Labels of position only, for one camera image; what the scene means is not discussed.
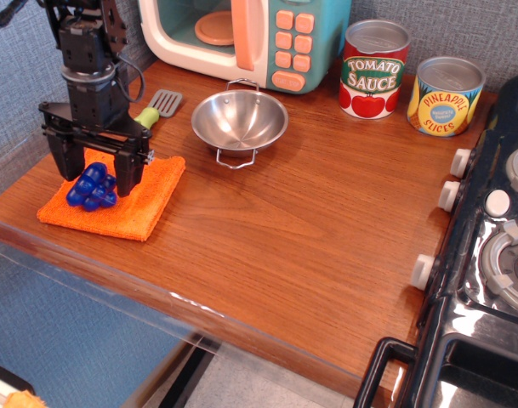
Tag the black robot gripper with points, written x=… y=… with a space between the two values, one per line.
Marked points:
x=96 y=116

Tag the blue toy grape bunch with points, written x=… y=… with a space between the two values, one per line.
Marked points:
x=94 y=189

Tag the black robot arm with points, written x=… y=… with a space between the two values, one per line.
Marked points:
x=91 y=37

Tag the stainless steel pot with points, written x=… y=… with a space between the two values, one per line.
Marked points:
x=239 y=122

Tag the orange folded cloth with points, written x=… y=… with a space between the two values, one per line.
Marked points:
x=134 y=217

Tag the peach microwave turntable plate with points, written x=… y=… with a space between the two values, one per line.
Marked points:
x=215 y=28

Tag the teal toy microwave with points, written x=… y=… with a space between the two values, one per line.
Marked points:
x=285 y=46

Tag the orange object bottom left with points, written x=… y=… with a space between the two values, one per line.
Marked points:
x=23 y=399

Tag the tomato sauce can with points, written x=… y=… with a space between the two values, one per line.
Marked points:
x=374 y=60

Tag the white stove knob front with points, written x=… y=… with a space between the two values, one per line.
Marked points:
x=421 y=271

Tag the white stove knob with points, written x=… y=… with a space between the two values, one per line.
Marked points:
x=459 y=163
x=448 y=195
x=421 y=271

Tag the white stove knob middle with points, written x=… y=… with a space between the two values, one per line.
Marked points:
x=448 y=195

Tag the pineapple slices can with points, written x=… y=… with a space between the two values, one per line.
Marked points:
x=445 y=94

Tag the white stove knob rear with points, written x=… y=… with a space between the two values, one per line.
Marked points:
x=459 y=163

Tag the white round stove button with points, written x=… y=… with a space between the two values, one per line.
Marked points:
x=497 y=203

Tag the grey stove burner front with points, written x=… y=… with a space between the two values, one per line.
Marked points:
x=499 y=263

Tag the black toy stove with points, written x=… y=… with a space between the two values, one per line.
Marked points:
x=466 y=353

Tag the green handled grey spatula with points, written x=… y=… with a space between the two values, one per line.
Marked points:
x=163 y=105

